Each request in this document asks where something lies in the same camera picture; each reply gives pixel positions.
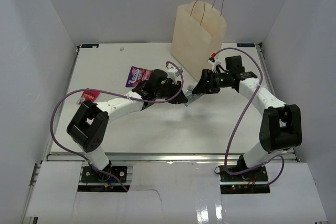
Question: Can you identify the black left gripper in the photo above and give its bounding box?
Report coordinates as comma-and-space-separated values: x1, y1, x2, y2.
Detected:
154, 79, 187, 105

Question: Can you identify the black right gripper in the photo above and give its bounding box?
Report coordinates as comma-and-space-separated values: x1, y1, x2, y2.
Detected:
192, 69, 233, 94

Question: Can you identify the silver sachet packet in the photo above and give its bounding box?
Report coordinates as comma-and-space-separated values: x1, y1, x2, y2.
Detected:
184, 85, 203, 106

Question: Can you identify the purple Fox's candy bag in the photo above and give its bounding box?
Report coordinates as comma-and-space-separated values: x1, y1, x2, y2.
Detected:
125, 66, 153, 88

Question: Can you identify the small pink packet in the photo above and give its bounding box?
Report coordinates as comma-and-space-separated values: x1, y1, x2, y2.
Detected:
76, 91, 100, 105

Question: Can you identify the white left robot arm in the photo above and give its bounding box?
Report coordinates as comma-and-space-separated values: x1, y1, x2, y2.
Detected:
67, 67, 187, 182

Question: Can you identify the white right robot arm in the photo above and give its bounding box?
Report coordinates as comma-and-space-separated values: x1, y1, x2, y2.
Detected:
192, 56, 302, 182

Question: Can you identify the beige paper bag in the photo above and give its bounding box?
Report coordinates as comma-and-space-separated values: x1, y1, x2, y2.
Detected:
171, 0, 227, 80

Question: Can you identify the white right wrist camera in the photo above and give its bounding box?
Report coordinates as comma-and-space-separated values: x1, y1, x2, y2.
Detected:
207, 53, 228, 73

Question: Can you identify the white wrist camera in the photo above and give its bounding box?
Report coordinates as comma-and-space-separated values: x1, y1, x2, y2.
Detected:
166, 64, 183, 82
207, 53, 228, 73

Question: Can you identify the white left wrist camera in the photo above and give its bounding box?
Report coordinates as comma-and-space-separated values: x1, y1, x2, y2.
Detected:
166, 64, 183, 82

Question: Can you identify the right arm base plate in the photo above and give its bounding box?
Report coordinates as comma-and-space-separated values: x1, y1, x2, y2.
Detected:
214, 166, 270, 195

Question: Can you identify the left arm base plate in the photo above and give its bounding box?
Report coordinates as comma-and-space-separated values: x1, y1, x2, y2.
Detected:
80, 166, 128, 184

